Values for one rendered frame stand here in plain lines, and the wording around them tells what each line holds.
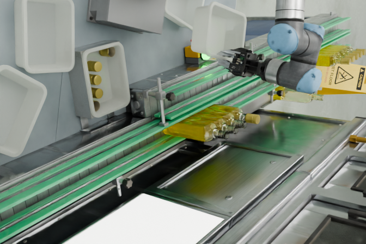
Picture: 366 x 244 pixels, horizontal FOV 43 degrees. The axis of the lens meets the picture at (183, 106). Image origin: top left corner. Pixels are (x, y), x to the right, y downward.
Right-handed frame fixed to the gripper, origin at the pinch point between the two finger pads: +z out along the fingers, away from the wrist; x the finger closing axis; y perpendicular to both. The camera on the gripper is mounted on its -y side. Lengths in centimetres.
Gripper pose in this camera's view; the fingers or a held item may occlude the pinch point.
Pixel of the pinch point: (220, 56)
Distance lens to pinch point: 155.4
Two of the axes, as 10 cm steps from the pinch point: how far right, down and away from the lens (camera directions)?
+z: -7.5, -2.8, 6.0
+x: -2.3, 9.6, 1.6
